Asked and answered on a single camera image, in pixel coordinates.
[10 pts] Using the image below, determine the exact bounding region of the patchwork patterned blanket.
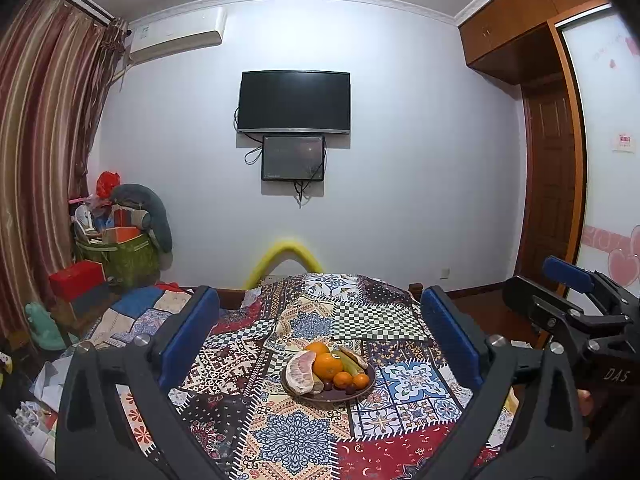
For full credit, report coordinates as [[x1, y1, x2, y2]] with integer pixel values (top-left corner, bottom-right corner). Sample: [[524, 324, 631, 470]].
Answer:
[[65, 272, 521, 480]]

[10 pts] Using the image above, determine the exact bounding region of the wooden overhead cabinet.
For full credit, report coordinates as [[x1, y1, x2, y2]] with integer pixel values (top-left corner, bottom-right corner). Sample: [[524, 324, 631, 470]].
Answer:
[[457, 0, 608, 86]]

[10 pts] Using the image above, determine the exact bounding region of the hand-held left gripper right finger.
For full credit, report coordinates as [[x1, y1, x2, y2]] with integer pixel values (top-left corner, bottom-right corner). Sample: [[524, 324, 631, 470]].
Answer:
[[420, 285, 588, 480]]

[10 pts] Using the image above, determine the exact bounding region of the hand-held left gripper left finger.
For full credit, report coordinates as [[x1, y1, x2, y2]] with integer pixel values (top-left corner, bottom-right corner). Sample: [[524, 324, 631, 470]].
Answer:
[[56, 285, 236, 480]]

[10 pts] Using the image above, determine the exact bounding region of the green toy figure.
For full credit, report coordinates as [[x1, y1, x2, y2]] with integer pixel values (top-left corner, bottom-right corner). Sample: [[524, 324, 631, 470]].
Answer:
[[25, 301, 71, 351]]

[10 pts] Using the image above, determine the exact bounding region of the green fabric storage bag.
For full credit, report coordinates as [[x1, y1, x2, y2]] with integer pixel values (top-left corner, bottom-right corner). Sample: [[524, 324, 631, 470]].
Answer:
[[75, 227, 161, 291]]

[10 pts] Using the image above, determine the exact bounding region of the black wall television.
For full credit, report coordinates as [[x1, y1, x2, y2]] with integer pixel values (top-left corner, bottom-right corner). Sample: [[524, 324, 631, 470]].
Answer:
[[236, 70, 352, 136]]

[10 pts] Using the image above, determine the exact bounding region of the large orange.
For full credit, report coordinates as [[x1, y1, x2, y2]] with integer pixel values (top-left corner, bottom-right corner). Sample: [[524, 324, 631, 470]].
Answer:
[[312, 353, 345, 381]]

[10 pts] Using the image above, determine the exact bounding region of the red box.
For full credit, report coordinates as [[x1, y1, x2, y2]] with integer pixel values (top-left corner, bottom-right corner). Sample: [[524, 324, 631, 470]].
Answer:
[[49, 260, 106, 303]]

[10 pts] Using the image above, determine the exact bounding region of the grey plush pillow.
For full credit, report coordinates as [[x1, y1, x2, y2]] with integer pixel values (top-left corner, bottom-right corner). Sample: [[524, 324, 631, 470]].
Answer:
[[111, 183, 173, 253]]

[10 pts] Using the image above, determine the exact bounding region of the short green sugarcane piece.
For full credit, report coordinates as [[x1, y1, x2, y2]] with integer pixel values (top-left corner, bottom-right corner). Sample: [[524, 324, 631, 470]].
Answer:
[[337, 345, 369, 368]]

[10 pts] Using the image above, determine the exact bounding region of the small black wall monitor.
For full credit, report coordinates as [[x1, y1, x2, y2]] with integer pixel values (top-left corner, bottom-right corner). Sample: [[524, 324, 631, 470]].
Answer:
[[261, 134, 327, 182]]

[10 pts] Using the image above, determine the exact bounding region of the yellow foam tube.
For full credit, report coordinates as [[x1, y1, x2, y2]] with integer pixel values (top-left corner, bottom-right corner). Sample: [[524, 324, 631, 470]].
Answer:
[[243, 240, 326, 291]]

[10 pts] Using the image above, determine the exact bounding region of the red plastic bag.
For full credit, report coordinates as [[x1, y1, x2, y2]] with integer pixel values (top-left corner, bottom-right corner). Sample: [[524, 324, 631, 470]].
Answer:
[[95, 171, 122, 198]]

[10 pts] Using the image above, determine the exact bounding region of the striped brown curtain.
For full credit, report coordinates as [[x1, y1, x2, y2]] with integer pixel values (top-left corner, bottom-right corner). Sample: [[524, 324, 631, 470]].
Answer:
[[0, 0, 127, 343]]

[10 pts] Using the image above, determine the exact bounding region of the white heart-print wardrobe door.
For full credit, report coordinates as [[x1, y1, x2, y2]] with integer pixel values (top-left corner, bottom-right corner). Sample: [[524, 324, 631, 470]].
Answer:
[[547, 0, 640, 303]]

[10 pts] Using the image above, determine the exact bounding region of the peeled pomelo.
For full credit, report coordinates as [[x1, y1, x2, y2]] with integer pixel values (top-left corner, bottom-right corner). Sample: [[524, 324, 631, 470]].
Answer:
[[284, 351, 326, 395]]

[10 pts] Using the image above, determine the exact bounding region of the brown wooden door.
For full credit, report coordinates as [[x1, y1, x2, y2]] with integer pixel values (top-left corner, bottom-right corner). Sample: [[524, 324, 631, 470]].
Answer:
[[520, 72, 576, 291]]

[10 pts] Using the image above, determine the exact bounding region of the dark round plate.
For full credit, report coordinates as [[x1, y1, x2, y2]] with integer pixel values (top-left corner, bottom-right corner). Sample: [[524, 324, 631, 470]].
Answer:
[[280, 352, 377, 403]]

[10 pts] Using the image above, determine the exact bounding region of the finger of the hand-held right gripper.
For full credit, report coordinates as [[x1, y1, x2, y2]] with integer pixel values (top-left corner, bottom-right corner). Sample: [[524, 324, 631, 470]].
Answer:
[[544, 256, 640, 313], [502, 276, 636, 348]]

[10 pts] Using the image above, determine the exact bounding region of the white air conditioner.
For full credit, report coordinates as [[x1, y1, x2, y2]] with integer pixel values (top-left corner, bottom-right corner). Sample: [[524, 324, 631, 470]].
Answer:
[[127, 7, 228, 65]]

